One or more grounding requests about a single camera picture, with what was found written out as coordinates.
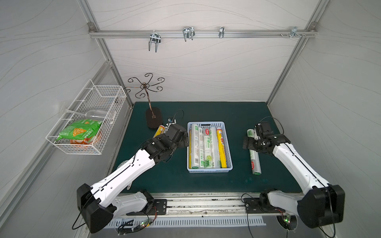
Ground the yellow wrap roll chef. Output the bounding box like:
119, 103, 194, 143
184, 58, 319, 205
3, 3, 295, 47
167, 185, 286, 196
216, 128, 227, 169

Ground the blue plastic basket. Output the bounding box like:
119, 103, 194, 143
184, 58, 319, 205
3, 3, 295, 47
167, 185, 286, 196
187, 122, 233, 173

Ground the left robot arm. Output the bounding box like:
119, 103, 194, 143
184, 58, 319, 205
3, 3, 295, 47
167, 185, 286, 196
76, 124, 189, 234

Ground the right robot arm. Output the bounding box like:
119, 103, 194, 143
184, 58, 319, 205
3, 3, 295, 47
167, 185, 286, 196
243, 122, 345, 228

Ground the white green grape wrap roll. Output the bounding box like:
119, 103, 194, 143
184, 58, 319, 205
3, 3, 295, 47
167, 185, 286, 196
198, 128, 205, 169

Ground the orange snack bag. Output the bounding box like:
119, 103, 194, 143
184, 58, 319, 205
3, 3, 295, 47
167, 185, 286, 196
70, 131, 102, 145

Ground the white vent strip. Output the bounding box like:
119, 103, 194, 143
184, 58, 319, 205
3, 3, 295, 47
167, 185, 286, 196
104, 216, 267, 229

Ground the green snack bag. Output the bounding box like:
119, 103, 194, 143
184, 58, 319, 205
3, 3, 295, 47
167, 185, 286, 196
56, 119, 103, 140

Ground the metal double hook left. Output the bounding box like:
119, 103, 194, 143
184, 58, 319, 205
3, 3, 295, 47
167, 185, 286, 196
148, 32, 161, 52

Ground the metal double hook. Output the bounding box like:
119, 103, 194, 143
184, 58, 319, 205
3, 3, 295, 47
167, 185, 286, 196
148, 32, 161, 52
183, 26, 195, 42

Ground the metal single hook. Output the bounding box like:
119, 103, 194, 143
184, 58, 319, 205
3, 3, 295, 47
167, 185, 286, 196
218, 26, 225, 39

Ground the metal double hook middle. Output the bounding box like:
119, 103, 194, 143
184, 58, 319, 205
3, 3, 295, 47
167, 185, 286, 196
183, 26, 195, 42

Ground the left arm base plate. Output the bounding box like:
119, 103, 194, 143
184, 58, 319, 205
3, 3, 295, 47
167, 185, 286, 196
127, 199, 167, 216

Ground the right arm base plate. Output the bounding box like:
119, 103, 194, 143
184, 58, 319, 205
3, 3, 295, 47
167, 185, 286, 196
242, 197, 279, 214

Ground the white wire wall basket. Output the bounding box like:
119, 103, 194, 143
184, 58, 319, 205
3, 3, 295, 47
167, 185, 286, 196
46, 80, 126, 155

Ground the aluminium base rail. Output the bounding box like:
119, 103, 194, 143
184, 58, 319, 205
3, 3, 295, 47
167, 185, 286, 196
86, 192, 326, 219

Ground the aluminium top rail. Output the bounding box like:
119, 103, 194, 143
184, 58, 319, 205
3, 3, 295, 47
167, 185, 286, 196
89, 29, 318, 40

